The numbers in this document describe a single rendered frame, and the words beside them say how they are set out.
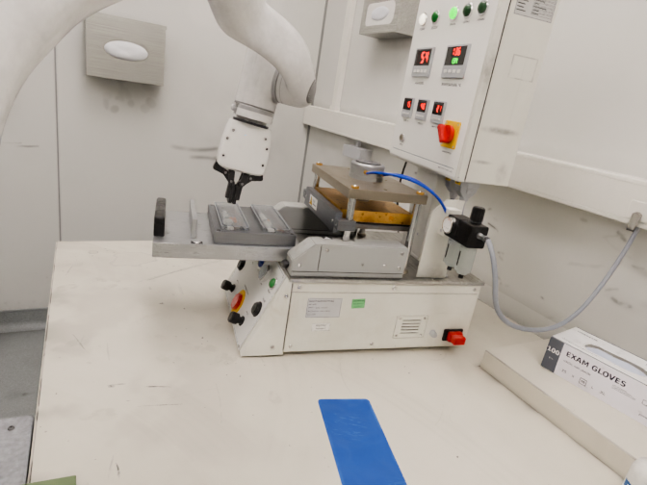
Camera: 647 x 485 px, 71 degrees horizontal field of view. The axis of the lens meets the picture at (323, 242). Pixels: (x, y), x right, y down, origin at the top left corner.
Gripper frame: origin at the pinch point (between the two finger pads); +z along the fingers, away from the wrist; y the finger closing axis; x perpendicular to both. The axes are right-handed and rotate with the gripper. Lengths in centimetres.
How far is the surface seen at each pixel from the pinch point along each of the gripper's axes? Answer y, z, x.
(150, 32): -29, -37, 121
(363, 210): 25.9, -4.6, -9.8
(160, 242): -12.6, 10.4, -10.7
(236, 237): 1.1, 6.7, -9.8
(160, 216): -13.5, 6.4, -7.1
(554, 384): 66, 17, -36
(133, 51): -34, -28, 120
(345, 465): 19, 29, -45
